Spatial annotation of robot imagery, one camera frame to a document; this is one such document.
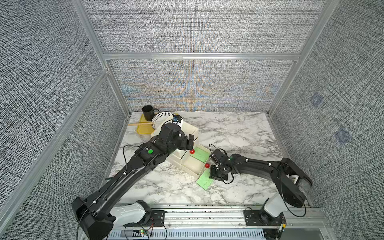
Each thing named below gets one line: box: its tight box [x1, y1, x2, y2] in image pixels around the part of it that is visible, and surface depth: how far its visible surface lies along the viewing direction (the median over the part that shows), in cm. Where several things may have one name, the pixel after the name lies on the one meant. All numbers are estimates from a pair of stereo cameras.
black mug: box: [142, 105, 160, 121], surface depth 113 cm
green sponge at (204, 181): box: [196, 168, 214, 191], surface depth 86 cm
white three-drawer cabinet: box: [168, 122, 211, 179], surface depth 89 cm
